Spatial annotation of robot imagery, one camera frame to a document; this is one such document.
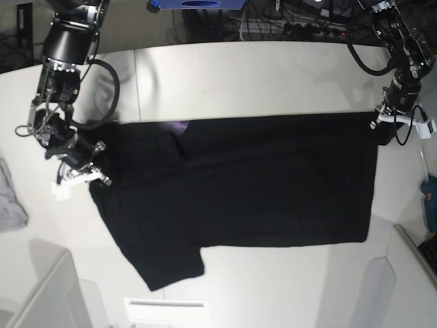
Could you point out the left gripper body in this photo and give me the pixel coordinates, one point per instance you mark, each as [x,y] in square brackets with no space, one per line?
[398,106]

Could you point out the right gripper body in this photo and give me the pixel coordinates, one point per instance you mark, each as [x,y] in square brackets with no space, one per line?
[78,159]

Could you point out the black T-shirt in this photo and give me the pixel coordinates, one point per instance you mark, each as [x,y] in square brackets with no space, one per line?
[277,181]

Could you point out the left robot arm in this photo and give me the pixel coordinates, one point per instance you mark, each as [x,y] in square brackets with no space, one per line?
[411,61]

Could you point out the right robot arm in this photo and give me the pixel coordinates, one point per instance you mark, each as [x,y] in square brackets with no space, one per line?
[72,41]

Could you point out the grey cloth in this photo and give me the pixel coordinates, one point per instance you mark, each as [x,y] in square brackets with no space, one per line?
[13,215]

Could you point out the blue glue gun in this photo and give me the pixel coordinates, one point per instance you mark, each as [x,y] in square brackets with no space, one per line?
[428,189]

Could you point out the black power strip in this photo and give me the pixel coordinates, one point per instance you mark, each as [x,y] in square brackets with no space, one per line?
[309,30]

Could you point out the black keyboard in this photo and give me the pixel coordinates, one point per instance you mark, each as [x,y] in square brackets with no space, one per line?
[429,251]

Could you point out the blue box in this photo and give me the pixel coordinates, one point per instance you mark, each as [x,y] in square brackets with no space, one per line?
[199,4]

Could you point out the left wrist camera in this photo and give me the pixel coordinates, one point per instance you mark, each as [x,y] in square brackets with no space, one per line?
[426,129]

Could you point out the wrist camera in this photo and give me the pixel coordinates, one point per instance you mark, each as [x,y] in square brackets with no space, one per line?
[61,191]
[426,129]

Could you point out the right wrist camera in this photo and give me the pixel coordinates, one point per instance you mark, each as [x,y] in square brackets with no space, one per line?
[61,191]

